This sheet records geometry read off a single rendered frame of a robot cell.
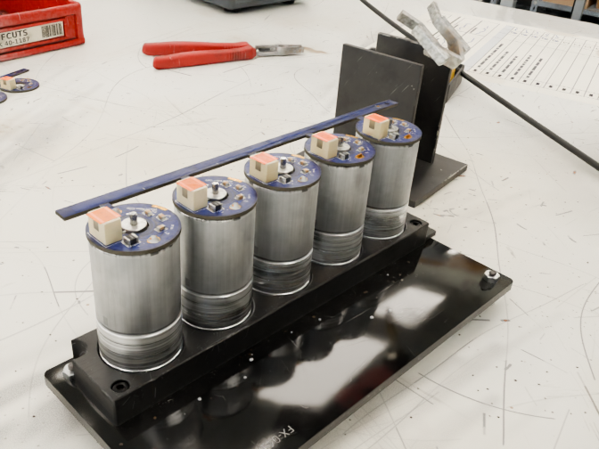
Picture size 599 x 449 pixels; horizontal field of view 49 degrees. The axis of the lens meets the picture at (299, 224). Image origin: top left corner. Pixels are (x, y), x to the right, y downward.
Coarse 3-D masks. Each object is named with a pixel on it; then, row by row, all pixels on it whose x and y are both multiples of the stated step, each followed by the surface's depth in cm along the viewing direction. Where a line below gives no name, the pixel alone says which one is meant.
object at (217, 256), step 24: (192, 216) 19; (240, 216) 19; (192, 240) 19; (216, 240) 19; (240, 240) 19; (192, 264) 20; (216, 264) 19; (240, 264) 20; (192, 288) 20; (216, 288) 20; (240, 288) 20; (192, 312) 20; (216, 312) 20; (240, 312) 21
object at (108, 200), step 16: (352, 112) 26; (368, 112) 26; (304, 128) 24; (320, 128) 24; (256, 144) 23; (272, 144) 23; (208, 160) 21; (224, 160) 22; (160, 176) 20; (176, 176) 20; (112, 192) 19; (128, 192) 19; (144, 192) 20; (64, 208) 18; (80, 208) 18; (96, 208) 18
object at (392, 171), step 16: (416, 144) 25; (384, 160) 24; (400, 160) 24; (384, 176) 25; (400, 176) 25; (368, 192) 25; (384, 192) 25; (400, 192) 25; (368, 208) 25; (384, 208) 25; (400, 208) 26; (368, 224) 26; (384, 224) 26; (400, 224) 26
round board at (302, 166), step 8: (248, 160) 22; (288, 160) 22; (296, 160) 22; (304, 160) 22; (248, 168) 21; (296, 168) 21; (304, 168) 22; (312, 168) 22; (248, 176) 21; (280, 176) 21; (288, 176) 21; (296, 176) 21; (312, 176) 21; (320, 176) 21; (256, 184) 21; (264, 184) 20; (272, 184) 20; (280, 184) 20; (288, 184) 20; (296, 184) 20; (304, 184) 21; (312, 184) 21
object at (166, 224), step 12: (132, 204) 19; (144, 204) 19; (120, 216) 18; (144, 216) 18; (156, 216) 18; (168, 216) 18; (156, 228) 18; (168, 228) 18; (180, 228) 18; (96, 240) 17; (120, 240) 17; (132, 240) 17; (144, 240) 17; (168, 240) 17; (108, 252) 17; (120, 252) 17; (132, 252) 17; (144, 252) 17
